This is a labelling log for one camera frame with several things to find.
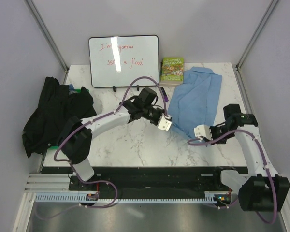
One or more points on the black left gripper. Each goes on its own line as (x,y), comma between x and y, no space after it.
(161,112)

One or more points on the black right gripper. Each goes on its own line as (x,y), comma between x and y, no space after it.
(212,128)

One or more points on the light blue long sleeve shirt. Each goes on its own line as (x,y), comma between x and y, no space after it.
(195,101)

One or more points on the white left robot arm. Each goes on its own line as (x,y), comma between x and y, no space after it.
(76,136)

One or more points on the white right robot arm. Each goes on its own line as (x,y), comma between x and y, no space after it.
(263,189)

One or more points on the black long sleeve shirt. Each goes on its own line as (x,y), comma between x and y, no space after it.
(54,108)

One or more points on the purple marker pen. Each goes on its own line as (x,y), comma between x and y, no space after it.
(164,94)

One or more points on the green treehouse book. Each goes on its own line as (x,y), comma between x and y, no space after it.
(171,71)

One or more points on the small whiteboard with stand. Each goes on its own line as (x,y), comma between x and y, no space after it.
(118,60)

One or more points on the green plastic bin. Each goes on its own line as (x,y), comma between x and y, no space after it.
(71,91)

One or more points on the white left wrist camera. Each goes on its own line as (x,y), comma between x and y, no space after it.
(164,123)

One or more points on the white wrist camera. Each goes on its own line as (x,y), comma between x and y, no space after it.
(203,132)
(164,123)

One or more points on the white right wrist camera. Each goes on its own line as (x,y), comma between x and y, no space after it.
(203,132)

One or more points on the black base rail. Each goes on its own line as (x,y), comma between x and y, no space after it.
(158,182)

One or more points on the left aluminium frame post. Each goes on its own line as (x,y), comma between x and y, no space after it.
(47,35)

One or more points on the aluminium frame post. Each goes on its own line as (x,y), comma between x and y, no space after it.
(257,32)
(47,35)

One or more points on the white slotted cable duct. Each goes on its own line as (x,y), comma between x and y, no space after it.
(77,197)

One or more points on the right aluminium frame post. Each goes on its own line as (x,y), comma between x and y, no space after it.
(257,32)

